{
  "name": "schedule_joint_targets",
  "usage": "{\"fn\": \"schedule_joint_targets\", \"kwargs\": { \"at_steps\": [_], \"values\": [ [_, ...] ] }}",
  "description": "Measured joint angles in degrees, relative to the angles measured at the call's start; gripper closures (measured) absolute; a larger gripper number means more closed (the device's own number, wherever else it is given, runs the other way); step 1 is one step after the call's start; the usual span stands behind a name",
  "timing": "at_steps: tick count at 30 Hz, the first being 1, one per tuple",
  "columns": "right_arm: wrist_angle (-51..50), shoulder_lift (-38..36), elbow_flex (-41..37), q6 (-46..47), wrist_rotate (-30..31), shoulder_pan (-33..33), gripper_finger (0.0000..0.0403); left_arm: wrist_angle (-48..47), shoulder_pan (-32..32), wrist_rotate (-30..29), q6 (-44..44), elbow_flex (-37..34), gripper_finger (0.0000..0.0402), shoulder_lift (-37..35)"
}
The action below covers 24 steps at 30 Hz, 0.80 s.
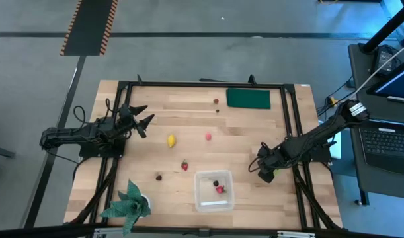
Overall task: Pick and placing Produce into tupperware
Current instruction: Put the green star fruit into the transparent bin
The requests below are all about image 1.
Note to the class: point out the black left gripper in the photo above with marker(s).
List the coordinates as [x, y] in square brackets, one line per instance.
[125, 119]

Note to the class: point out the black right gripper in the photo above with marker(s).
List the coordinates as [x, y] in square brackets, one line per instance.
[269, 158]

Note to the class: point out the yellow toy lemon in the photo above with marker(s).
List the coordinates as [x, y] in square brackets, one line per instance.
[171, 141]

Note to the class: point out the red toy strawberry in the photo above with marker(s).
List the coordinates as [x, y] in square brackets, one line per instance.
[184, 165]
[219, 189]

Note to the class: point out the pink round toy fruit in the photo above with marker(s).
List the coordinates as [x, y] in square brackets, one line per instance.
[208, 136]

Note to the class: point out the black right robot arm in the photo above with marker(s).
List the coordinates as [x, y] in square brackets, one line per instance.
[320, 137]

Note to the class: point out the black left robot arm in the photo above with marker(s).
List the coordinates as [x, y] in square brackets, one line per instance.
[76, 134]

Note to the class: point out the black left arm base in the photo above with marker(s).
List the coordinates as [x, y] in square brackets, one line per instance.
[89, 152]

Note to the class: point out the clear plastic tupperware container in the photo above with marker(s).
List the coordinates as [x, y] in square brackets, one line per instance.
[205, 198]

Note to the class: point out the dark green folded cloth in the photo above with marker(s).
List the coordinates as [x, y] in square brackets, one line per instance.
[248, 98]

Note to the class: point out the white plant pot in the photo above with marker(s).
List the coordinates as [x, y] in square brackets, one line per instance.
[148, 201]

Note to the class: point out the green artificial plant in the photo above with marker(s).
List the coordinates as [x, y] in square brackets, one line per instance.
[129, 206]

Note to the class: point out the yellow plug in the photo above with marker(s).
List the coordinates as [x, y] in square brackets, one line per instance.
[334, 100]

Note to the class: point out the black orange striped floor mat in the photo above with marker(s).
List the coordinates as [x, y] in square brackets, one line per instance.
[89, 26]

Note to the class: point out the black laptop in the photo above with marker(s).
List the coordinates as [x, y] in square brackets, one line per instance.
[387, 145]

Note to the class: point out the dark grey side table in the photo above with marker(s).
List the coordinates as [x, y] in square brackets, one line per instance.
[358, 72]

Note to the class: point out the grey floor object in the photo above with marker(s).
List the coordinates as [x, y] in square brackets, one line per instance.
[0, 151]

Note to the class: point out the black horizontal beam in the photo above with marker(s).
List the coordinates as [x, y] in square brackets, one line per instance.
[39, 231]

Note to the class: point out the black computer monitor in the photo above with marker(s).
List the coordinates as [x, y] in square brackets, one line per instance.
[400, 82]

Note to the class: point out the black power adapter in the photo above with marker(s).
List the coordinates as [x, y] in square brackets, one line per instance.
[381, 55]

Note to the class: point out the black diagonal pole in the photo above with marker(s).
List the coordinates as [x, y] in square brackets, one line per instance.
[387, 28]

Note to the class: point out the black aluminium table frame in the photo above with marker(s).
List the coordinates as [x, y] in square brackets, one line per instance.
[205, 84]

